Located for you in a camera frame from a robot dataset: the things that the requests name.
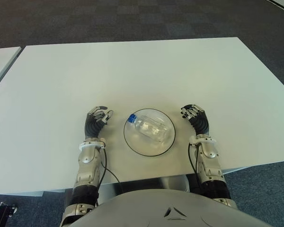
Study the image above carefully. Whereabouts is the white plate black rim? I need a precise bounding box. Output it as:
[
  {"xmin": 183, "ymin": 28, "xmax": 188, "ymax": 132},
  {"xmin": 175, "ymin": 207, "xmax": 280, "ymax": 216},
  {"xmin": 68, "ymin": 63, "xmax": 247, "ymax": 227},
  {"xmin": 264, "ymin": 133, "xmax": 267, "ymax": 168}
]
[{"xmin": 123, "ymin": 108, "xmax": 176, "ymax": 157}]

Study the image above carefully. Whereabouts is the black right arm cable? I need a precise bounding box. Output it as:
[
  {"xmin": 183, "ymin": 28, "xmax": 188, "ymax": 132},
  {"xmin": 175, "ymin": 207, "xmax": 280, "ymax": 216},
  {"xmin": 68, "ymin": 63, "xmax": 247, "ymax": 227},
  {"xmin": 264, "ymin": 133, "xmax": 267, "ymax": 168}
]
[{"xmin": 188, "ymin": 143, "xmax": 204, "ymax": 189}]

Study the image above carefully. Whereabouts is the clear water bottle blue cap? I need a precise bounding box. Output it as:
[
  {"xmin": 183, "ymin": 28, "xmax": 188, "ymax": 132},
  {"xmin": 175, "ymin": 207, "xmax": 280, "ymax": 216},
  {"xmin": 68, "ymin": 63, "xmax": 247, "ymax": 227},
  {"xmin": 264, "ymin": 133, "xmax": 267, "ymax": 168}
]
[{"xmin": 127, "ymin": 113, "xmax": 170, "ymax": 143}]

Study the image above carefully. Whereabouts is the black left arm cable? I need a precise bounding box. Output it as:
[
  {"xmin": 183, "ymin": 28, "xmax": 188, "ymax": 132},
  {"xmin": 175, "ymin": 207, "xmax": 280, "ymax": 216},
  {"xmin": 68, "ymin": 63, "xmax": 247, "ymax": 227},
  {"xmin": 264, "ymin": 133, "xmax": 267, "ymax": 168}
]
[{"xmin": 96, "ymin": 146, "xmax": 124, "ymax": 207}]

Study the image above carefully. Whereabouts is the neighbouring white table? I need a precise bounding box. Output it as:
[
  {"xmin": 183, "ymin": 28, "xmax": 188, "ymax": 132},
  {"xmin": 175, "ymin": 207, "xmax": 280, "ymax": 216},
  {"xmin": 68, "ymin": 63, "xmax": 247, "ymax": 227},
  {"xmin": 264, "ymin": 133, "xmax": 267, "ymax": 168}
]
[{"xmin": 0, "ymin": 46, "xmax": 23, "ymax": 96}]

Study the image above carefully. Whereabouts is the grey robot torso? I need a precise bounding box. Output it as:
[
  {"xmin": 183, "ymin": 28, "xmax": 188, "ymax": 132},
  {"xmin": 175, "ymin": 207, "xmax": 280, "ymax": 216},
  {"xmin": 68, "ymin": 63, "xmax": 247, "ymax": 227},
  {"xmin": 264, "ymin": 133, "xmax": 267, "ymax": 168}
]
[{"xmin": 73, "ymin": 190, "xmax": 279, "ymax": 227}]

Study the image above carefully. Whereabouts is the white robot leg cover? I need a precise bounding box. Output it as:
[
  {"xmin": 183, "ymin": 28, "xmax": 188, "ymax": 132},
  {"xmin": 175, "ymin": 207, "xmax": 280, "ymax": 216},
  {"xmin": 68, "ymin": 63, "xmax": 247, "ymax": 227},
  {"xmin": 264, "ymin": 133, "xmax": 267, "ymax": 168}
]
[{"xmin": 156, "ymin": 174, "xmax": 192, "ymax": 194}]

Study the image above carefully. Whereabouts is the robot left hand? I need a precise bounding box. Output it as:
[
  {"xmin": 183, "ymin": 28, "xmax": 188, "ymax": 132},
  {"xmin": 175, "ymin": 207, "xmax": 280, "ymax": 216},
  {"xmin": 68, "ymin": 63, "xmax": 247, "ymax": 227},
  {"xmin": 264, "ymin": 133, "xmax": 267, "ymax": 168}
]
[{"xmin": 84, "ymin": 105, "xmax": 115, "ymax": 142}]

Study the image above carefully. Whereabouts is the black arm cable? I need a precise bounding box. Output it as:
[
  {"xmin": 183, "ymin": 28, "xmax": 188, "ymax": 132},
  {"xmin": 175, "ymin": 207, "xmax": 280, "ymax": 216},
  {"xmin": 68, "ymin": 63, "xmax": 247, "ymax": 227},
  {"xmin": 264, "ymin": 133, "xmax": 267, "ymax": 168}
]
[
  {"xmin": 188, "ymin": 143, "xmax": 204, "ymax": 189},
  {"xmin": 96, "ymin": 146, "xmax": 124, "ymax": 207}
]

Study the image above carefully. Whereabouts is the black metal stand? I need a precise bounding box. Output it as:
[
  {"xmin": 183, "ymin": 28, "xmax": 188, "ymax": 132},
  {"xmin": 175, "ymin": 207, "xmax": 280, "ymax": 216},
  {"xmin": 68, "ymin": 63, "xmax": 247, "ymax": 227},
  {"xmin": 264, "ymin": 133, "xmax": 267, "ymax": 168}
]
[{"xmin": 0, "ymin": 201, "xmax": 18, "ymax": 227}]

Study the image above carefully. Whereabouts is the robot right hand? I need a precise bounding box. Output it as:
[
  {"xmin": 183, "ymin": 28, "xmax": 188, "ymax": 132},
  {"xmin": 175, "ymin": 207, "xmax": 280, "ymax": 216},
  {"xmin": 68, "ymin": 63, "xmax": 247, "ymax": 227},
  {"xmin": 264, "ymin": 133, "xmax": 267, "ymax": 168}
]
[{"xmin": 180, "ymin": 103, "xmax": 211, "ymax": 136}]

